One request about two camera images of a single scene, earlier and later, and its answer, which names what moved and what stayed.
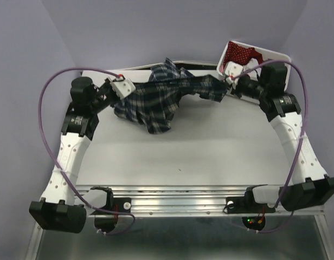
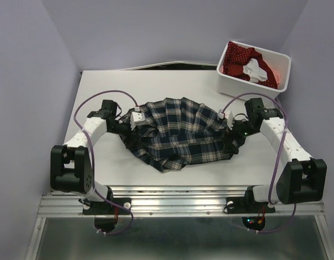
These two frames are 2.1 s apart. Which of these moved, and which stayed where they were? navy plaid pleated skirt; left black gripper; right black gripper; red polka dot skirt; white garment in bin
Moved: navy plaid pleated skirt; right black gripper; left black gripper
Stayed: white garment in bin; red polka dot skirt
